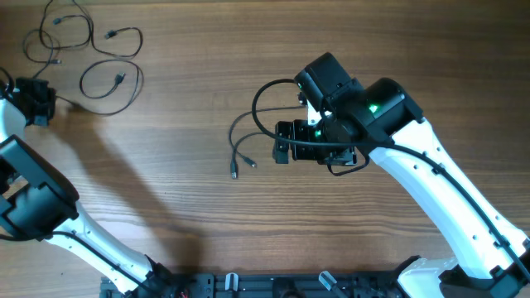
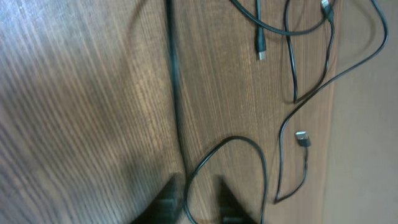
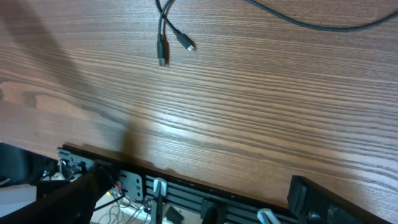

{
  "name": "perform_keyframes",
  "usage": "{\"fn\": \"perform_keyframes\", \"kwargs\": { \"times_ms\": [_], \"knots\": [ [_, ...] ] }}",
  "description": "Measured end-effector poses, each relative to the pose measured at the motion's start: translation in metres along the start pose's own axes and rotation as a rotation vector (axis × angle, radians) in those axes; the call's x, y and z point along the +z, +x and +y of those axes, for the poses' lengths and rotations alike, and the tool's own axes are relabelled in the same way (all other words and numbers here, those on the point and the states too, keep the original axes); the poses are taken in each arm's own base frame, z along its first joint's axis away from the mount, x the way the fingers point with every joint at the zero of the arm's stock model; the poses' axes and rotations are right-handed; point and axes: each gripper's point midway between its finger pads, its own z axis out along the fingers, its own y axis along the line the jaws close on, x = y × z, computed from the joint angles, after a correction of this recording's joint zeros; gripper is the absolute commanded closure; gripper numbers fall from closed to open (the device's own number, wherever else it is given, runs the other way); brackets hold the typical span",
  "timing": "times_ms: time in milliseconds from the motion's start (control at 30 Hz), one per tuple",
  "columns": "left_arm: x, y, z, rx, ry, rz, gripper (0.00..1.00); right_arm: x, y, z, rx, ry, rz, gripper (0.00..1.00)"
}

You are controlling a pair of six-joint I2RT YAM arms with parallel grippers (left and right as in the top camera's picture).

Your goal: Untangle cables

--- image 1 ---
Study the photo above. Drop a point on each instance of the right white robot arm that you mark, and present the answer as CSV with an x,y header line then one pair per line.
x,y
490,256

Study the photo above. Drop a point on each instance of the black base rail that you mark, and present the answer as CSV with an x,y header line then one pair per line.
x,y
208,285

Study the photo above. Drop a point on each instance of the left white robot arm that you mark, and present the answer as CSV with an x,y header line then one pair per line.
x,y
47,208

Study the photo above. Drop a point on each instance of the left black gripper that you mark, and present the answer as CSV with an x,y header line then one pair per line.
x,y
49,93

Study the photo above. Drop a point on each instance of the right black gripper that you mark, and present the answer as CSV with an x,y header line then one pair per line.
x,y
346,156

